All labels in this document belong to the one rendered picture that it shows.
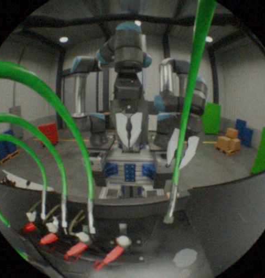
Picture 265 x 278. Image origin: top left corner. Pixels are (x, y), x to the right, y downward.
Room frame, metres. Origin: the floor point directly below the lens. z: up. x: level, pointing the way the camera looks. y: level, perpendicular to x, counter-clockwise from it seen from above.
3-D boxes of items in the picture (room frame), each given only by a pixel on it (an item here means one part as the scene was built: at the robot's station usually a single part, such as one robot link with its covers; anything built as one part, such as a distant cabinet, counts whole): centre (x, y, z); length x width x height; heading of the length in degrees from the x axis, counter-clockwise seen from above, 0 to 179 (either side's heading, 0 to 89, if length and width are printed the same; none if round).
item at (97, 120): (0.79, 0.27, 1.20); 0.13 x 0.12 x 0.14; 130
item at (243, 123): (3.31, -5.85, 0.61); 1.26 x 0.48 x 1.22; 177
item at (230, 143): (2.71, -3.68, 0.39); 1.20 x 0.85 x 0.79; 99
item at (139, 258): (0.06, 0.14, 0.91); 0.34 x 0.10 x 0.15; 95
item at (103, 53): (0.37, 0.06, 1.53); 0.11 x 0.11 x 0.08; 40
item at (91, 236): (0.08, 0.10, 1.00); 0.05 x 0.03 x 0.21; 5
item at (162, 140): (0.77, -0.23, 1.09); 0.15 x 0.15 x 0.10
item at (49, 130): (3.23, 3.24, 0.43); 0.70 x 0.46 x 0.86; 112
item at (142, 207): (0.31, 0.04, 0.87); 0.62 x 0.04 x 0.16; 95
